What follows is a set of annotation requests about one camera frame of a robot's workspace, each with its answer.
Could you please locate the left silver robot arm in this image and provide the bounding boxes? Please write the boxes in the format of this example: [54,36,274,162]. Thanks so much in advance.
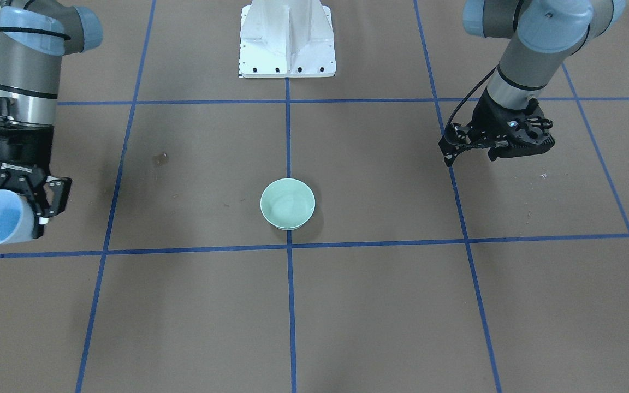
[439,1,626,167]

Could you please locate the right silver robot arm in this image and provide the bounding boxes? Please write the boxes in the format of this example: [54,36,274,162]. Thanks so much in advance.
[0,1,103,245]

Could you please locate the mint green bowl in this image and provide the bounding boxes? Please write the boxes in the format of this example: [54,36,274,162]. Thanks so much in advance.
[260,177,316,231]

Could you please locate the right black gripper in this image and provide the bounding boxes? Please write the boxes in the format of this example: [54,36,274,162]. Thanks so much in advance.
[0,119,72,240]

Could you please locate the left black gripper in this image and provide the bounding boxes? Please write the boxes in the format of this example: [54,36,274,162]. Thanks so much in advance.
[438,90,526,167]

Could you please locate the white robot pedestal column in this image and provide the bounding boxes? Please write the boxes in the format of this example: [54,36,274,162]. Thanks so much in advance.
[238,1,337,78]

